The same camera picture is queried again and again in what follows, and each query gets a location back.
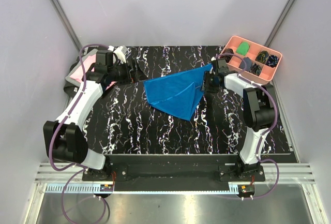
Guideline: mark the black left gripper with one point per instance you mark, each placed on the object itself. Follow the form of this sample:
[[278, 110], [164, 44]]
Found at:
[[133, 76]]

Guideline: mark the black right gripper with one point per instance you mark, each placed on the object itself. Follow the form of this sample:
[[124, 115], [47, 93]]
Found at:
[[205, 84]]

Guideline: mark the blue satin napkin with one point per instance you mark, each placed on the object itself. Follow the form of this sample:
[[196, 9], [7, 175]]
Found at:
[[177, 94]]

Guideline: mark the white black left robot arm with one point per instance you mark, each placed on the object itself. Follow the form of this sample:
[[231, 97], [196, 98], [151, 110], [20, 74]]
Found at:
[[64, 139]]

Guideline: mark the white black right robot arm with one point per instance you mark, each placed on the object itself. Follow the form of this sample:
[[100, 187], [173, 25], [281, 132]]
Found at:
[[260, 110]]

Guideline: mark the brown patterned rolled tie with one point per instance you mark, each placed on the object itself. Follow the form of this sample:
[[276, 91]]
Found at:
[[228, 53]]

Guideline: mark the grey folded shirt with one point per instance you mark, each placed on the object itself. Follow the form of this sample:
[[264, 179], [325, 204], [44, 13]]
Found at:
[[75, 75]]

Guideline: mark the grey rolled cloth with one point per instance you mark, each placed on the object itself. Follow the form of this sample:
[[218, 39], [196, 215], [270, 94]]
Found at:
[[246, 64]]

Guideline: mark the pink folded shirt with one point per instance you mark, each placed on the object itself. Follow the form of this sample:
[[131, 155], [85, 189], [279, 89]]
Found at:
[[91, 59]]

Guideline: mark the dark green patterned rolled tie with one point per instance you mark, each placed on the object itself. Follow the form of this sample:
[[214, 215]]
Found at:
[[255, 69]]

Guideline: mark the green rolled cloth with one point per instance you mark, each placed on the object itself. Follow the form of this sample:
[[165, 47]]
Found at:
[[243, 48]]

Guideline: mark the pink divided organizer tray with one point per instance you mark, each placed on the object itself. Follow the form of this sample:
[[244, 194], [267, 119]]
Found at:
[[267, 73]]

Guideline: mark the black folded garment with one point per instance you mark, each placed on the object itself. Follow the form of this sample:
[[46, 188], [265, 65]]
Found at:
[[69, 88]]

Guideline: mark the blue yellow patterned rolled tie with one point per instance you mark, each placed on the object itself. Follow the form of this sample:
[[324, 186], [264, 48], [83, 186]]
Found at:
[[262, 57]]

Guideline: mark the dark blue patterned rolled tie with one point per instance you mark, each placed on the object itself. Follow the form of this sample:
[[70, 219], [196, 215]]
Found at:
[[272, 61]]

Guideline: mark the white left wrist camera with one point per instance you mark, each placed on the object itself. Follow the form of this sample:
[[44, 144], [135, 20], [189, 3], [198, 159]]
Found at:
[[119, 54]]

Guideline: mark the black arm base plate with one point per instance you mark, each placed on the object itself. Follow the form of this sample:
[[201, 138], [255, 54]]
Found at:
[[174, 174]]

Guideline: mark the aluminium frame rail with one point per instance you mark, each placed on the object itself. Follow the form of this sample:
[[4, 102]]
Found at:
[[66, 23]]

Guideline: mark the grey slotted cable duct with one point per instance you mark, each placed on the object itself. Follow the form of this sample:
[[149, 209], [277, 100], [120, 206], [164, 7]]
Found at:
[[79, 188]]

